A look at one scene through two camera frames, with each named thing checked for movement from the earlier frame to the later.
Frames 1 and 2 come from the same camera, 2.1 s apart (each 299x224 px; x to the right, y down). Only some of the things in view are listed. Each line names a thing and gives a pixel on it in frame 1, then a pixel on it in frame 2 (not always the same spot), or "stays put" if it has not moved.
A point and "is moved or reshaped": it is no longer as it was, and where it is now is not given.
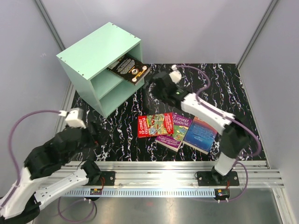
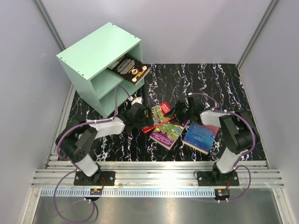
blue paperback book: [200, 135] stays put
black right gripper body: [159, 94] to [183, 112]
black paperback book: [131, 68] stays put
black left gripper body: [95, 139] to [139, 122]
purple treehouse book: [174, 141] is moved or reshaped
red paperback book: [155, 124] to [158, 112]
